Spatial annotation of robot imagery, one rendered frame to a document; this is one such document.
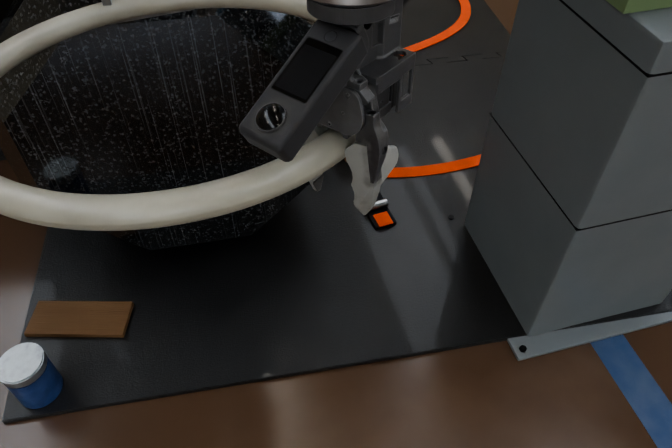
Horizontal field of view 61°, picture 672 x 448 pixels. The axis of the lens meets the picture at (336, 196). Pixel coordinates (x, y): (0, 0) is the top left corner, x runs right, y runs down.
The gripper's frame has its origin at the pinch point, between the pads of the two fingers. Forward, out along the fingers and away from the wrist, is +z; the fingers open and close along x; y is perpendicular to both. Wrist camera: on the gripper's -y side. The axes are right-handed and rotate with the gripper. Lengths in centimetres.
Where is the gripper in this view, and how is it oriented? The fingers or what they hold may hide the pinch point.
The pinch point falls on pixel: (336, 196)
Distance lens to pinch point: 56.5
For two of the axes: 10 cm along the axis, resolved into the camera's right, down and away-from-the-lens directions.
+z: 0.1, 7.6, 6.5
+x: -7.9, -4.0, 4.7
